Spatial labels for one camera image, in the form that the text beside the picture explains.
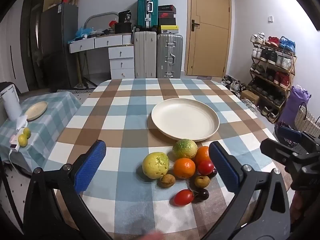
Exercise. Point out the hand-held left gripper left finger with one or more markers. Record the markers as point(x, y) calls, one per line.
point(90, 166)

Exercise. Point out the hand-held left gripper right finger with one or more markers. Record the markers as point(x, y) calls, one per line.
point(223, 168)

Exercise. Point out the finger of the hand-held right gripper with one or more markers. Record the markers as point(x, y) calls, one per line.
point(290, 133)
point(277, 152)

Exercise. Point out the red tomato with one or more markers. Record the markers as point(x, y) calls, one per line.
point(205, 167)
point(183, 197)

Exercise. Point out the dark purple plum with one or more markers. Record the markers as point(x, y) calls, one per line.
point(214, 173)
point(203, 194)

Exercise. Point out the green yellow guava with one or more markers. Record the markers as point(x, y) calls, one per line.
point(184, 148)

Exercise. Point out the cream round plate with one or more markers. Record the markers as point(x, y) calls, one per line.
point(185, 120)

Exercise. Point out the person's right hand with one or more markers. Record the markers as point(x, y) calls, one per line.
point(297, 207)

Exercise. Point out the wicker basket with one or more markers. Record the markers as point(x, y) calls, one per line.
point(307, 122)

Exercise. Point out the small brown fruit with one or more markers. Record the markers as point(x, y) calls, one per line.
point(167, 181)
point(201, 181)

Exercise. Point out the orange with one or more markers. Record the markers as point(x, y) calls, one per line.
point(184, 168)
point(202, 153)

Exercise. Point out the purple bag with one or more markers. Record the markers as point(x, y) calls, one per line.
point(293, 105)

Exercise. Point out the brown cardboard box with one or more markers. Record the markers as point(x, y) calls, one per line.
point(250, 95)

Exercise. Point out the metal shoe rack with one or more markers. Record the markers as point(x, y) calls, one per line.
point(292, 67)

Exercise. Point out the pile of loose shoes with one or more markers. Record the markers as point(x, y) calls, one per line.
point(232, 83)

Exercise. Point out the black white patterned rug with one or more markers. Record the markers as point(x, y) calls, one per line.
point(75, 90)

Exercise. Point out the small beige plate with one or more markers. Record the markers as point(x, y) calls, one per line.
point(36, 110)

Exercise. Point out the shoe rack with shoes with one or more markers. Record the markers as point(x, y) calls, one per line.
point(272, 57)

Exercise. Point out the white power adapter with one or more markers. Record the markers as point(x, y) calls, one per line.
point(14, 145)

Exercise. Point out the white crumpled tissue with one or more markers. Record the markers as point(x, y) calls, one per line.
point(22, 122)

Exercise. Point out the white cylindrical appliance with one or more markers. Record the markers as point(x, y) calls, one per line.
point(11, 102)

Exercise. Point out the white desk with drawers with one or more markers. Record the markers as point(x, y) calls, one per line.
point(121, 60)

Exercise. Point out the tan wooden door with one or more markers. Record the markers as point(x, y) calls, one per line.
point(210, 42)

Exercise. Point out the grey fridge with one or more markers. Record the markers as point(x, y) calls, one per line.
point(58, 47)

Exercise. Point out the white suitcase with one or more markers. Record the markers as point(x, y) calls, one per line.
point(145, 55)

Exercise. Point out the grey suitcase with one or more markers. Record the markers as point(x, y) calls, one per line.
point(170, 55)

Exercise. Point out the blue plastic bag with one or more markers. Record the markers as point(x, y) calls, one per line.
point(83, 32)

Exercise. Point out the dark wardrobe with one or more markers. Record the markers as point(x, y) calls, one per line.
point(31, 45)

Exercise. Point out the red cap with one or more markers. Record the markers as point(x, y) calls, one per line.
point(113, 23)

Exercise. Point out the yellow black shoe box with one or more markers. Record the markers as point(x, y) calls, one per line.
point(168, 29)

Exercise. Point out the black printed bag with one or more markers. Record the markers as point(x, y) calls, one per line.
point(125, 17)

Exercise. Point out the black red logo shoe box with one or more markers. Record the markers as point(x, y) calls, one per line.
point(167, 18)

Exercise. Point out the teal suitcase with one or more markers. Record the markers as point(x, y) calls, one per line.
point(145, 7)

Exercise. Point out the grey curved tube frame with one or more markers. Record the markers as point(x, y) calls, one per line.
point(98, 15)

